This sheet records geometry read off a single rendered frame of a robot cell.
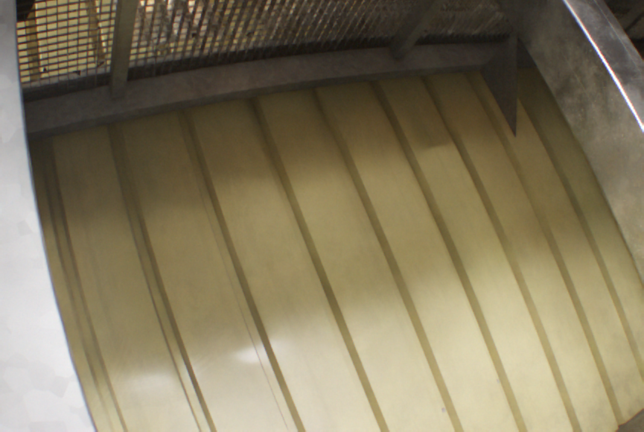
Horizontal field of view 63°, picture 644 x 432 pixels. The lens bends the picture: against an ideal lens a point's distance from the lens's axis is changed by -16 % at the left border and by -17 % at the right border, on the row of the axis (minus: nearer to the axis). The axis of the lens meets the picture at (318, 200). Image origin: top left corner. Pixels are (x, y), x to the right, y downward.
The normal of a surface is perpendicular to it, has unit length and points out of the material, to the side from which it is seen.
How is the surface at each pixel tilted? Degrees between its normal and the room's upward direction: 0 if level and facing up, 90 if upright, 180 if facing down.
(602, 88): 90
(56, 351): 90
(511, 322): 90
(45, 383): 90
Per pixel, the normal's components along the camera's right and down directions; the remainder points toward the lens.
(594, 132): -0.88, 0.20
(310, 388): 0.32, -0.43
